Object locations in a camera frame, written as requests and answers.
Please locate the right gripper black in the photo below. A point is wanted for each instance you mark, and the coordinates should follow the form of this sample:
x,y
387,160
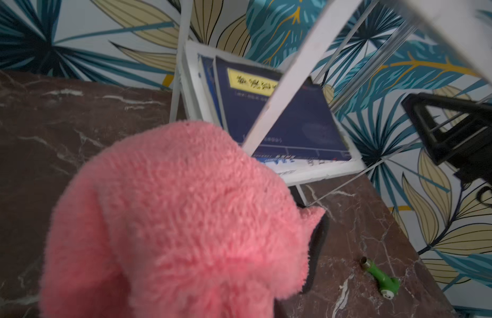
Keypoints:
x,y
455,131

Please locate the pink fluffy cloth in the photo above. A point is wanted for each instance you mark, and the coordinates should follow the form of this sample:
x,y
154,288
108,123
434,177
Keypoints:
x,y
177,221

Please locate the white book with Chinese title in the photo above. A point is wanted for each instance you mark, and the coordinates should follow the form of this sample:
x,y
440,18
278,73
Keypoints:
x,y
198,107

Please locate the green plastic nozzle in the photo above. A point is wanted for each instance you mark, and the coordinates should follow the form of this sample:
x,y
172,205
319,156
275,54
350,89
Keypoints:
x,y
388,286

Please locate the dark blue book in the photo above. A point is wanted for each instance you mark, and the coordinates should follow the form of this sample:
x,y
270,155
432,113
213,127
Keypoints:
x,y
305,130

